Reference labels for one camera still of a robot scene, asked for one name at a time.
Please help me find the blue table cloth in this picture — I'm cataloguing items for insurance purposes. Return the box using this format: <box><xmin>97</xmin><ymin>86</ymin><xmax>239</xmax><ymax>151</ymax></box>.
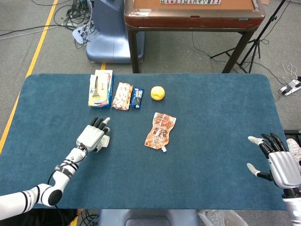
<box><xmin>0</xmin><ymin>73</ymin><xmax>290</xmax><ymax>210</ymax></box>

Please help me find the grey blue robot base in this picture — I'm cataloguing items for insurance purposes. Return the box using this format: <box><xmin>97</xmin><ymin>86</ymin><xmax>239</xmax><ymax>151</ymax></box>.
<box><xmin>97</xmin><ymin>209</ymin><xmax>200</xmax><ymax>226</ymax></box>

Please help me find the yellow round fruit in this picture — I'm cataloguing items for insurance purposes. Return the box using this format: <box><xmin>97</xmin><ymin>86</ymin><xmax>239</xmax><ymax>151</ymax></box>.
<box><xmin>150</xmin><ymin>86</ymin><xmax>166</xmax><ymax>101</ymax></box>

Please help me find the brown mahjong table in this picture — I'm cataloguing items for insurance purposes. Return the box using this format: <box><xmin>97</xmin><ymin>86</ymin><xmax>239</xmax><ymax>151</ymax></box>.
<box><xmin>124</xmin><ymin>0</ymin><xmax>266</xmax><ymax>74</ymax></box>

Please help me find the small blue Oreo packet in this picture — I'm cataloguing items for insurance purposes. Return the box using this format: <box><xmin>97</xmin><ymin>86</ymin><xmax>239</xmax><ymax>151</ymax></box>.
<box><xmin>129</xmin><ymin>86</ymin><xmax>144</xmax><ymax>110</ymax></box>

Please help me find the black fabric cover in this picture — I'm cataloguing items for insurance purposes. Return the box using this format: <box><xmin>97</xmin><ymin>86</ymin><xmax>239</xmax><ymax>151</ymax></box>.
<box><xmin>0</xmin><ymin>208</ymin><xmax>78</xmax><ymax>226</ymax></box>

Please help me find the orange spout pouch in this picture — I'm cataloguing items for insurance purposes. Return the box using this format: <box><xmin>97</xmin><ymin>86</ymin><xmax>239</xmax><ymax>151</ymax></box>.
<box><xmin>144</xmin><ymin>112</ymin><xmax>177</xmax><ymax>153</ymax></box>

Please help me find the face-up mahjong tile row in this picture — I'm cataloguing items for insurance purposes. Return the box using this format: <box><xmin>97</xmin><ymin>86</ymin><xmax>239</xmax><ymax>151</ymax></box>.
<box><xmin>160</xmin><ymin>0</ymin><xmax>222</xmax><ymax>5</ymax></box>

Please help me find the white power strip with plugs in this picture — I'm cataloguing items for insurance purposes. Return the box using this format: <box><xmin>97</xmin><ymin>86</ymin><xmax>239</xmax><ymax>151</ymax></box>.
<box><xmin>72</xmin><ymin>23</ymin><xmax>95</xmax><ymax>44</ymax></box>

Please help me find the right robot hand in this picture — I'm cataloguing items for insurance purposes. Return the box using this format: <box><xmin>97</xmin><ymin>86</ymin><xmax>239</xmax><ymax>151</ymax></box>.
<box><xmin>246</xmin><ymin>133</ymin><xmax>301</xmax><ymax>190</ymax></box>

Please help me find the white floor power strip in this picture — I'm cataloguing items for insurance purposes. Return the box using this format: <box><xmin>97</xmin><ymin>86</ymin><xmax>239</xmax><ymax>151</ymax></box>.
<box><xmin>278</xmin><ymin>76</ymin><xmax>301</xmax><ymax>96</ymax></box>

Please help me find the black floor cable bundle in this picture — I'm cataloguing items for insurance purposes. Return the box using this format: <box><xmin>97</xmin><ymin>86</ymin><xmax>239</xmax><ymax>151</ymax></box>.
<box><xmin>0</xmin><ymin>0</ymin><xmax>97</xmax><ymax>49</ymax></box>

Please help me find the black tripod stand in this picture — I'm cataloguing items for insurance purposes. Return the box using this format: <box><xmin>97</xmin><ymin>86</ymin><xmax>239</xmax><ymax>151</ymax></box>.
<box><xmin>210</xmin><ymin>0</ymin><xmax>292</xmax><ymax>74</ymax></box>

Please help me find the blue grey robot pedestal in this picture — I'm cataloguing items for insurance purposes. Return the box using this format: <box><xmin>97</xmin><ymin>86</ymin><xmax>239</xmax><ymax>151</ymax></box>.
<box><xmin>86</xmin><ymin>0</ymin><xmax>145</xmax><ymax>64</ymax></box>

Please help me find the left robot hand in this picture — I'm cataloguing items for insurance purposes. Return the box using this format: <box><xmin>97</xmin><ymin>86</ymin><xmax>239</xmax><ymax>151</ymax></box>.
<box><xmin>75</xmin><ymin>117</ymin><xmax>111</xmax><ymax>153</ymax></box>

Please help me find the blue Oreo cardboard box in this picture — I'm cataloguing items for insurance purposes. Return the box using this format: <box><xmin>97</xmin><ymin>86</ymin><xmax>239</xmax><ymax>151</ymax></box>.
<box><xmin>88</xmin><ymin>69</ymin><xmax>115</xmax><ymax>109</ymax></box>

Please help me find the clear plastic bag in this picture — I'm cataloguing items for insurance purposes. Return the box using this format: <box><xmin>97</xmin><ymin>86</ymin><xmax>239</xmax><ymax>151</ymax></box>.
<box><xmin>197</xmin><ymin>209</ymin><xmax>250</xmax><ymax>226</ymax></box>

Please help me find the red gold snack packet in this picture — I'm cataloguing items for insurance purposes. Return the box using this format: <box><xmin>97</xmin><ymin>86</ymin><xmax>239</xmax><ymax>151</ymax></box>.
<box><xmin>111</xmin><ymin>81</ymin><xmax>134</xmax><ymax>111</ymax></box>

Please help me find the white sneaker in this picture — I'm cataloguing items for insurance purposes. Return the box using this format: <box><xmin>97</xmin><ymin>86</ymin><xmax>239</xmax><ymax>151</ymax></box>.
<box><xmin>285</xmin><ymin>138</ymin><xmax>301</xmax><ymax>165</ymax></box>

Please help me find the carded razor pack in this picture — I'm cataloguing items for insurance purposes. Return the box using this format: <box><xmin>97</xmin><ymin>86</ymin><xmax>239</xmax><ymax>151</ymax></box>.
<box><xmin>88</xmin><ymin>70</ymin><xmax>112</xmax><ymax>105</ymax></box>

